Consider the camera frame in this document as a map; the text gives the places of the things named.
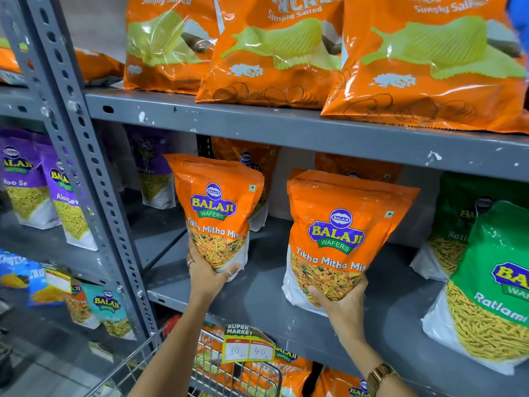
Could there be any person's right forearm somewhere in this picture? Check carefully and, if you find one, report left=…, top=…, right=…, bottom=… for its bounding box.
left=336, top=335, right=418, bottom=397

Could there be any green sev snack pouch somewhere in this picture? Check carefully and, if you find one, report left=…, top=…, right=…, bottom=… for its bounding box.
left=409, top=171, right=529, bottom=283
left=421, top=201, right=529, bottom=376

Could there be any grey metal shelving rack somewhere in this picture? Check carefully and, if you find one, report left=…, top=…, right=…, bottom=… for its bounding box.
left=0, top=0, right=139, bottom=360
left=23, top=0, right=529, bottom=397

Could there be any person's right hand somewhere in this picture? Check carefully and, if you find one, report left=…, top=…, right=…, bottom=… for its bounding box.
left=307, top=275, right=369, bottom=344

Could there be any yellow green price tag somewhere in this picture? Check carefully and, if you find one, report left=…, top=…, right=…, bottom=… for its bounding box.
left=222, top=323, right=276, bottom=364

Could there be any blue snack packet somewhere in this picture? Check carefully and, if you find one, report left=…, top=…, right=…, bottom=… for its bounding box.
left=0, top=250, right=30, bottom=290
left=27, top=262, right=72, bottom=307

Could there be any person's left hand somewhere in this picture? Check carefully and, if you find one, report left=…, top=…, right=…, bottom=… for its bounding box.
left=185, top=237, right=241, bottom=305

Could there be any gold wristwatch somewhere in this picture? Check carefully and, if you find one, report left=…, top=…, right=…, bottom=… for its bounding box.
left=366, top=363, right=400, bottom=397

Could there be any teal snack pouch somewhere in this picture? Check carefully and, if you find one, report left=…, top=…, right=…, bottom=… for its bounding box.
left=80, top=283, right=137, bottom=341

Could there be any wire shopping cart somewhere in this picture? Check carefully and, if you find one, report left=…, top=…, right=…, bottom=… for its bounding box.
left=83, top=326, right=283, bottom=397

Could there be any small orange snack pouch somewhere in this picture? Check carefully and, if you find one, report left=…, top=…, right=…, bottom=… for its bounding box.
left=64, top=278, right=101, bottom=330

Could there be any orange potato chips bag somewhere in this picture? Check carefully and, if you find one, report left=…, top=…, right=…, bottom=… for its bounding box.
left=123, top=0, right=220, bottom=96
left=195, top=0, right=346, bottom=111
left=0, top=37, right=24, bottom=85
left=321, top=0, right=529, bottom=135
left=74, top=47, right=125, bottom=86

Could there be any orange snack mix pouch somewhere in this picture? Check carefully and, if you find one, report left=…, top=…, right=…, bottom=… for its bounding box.
left=282, top=169, right=420, bottom=317
left=211, top=137, right=282, bottom=232
left=314, top=152, right=404, bottom=185
left=163, top=153, right=265, bottom=282
left=311, top=367, right=369, bottom=397
left=240, top=346, right=313, bottom=397
left=193, top=321, right=234, bottom=387

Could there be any red snack packet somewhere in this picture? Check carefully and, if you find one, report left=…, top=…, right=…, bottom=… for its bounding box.
left=162, top=314, right=183, bottom=340

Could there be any purple sev snack pouch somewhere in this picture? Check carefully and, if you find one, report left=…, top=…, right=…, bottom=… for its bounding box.
left=124, top=125, right=177, bottom=210
left=0, top=128, right=61, bottom=230
left=41, top=144, right=98, bottom=251

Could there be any person's left forearm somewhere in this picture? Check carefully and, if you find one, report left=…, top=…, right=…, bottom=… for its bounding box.
left=128, top=295, right=224, bottom=397

